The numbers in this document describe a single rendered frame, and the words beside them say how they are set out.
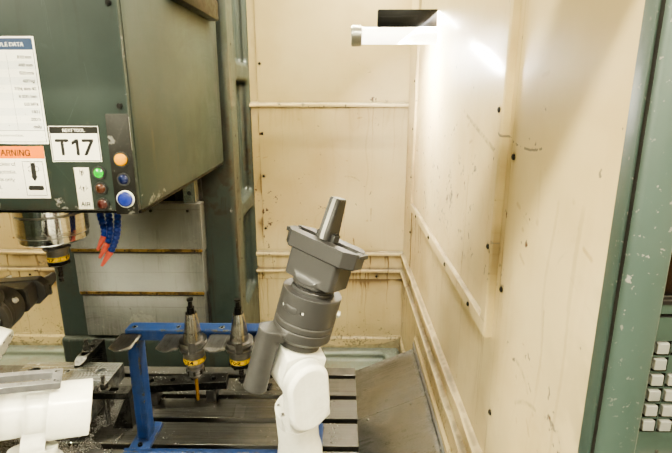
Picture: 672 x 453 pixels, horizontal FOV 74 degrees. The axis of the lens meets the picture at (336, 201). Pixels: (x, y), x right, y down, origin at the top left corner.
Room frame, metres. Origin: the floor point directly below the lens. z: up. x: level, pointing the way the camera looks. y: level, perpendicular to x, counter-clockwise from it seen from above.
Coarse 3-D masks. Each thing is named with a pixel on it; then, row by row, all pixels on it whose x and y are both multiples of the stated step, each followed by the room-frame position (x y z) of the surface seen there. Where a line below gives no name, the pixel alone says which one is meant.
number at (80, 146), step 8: (72, 136) 0.88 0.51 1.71; (80, 136) 0.88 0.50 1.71; (88, 136) 0.88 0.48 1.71; (72, 144) 0.88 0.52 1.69; (80, 144) 0.88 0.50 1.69; (88, 144) 0.88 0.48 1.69; (96, 144) 0.88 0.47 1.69; (72, 152) 0.88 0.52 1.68; (80, 152) 0.88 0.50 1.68; (88, 152) 0.88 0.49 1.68; (96, 152) 0.88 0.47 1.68
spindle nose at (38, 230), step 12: (24, 216) 1.01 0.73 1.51; (36, 216) 1.01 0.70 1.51; (48, 216) 1.02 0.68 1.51; (60, 216) 1.04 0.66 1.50; (72, 216) 1.06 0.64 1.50; (84, 216) 1.09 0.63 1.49; (24, 228) 1.01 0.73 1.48; (36, 228) 1.01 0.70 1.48; (48, 228) 1.02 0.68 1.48; (60, 228) 1.03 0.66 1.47; (72, 228) 1.05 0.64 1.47; (84, 228) 1.09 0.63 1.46; (24, 240) 1.02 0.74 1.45; (36, 240) 1.01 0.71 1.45; (48, 240) 1.02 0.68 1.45; (60, 240) 1.03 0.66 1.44; (72, 240) 1.05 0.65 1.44
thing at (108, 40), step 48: (0, 0) 0.88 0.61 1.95; (48, 0) 0.88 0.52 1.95; (96, 0) 0.88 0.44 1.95; (144, 0) 0.99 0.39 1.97; (192, 0) 1.21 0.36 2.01; (48, 48) 0.88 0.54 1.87; (96, 48) 0.88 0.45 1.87; (144, 48) 0.97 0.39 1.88; (192, 48) 1.28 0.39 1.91; (48, 96) 0.88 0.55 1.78; (96, 96) 0.88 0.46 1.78; (144, 96) 0.94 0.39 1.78; (192, 96) 1.25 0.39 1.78; (0, 144) 0.89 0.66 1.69; (48, 144) 0.88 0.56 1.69; (144, 144) 0.92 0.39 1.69; (192, 144) 1.22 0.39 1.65; (144, 192) 0.90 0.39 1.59
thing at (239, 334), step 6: (234, 318) 0.94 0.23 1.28; (240, 318) 0.94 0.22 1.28; (234, 324) 0.94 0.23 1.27; (240, 324) 0.94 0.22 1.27; (234, 330) 0.94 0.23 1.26; (240, 330) 0.94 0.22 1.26; (246, 330) 0.95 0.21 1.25; (234, 336) 0.94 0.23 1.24; (240, 336) 0.94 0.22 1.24; (246, 336) 0.95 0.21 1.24; (234, 342) 0.93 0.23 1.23; (240, 342) 0.93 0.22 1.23
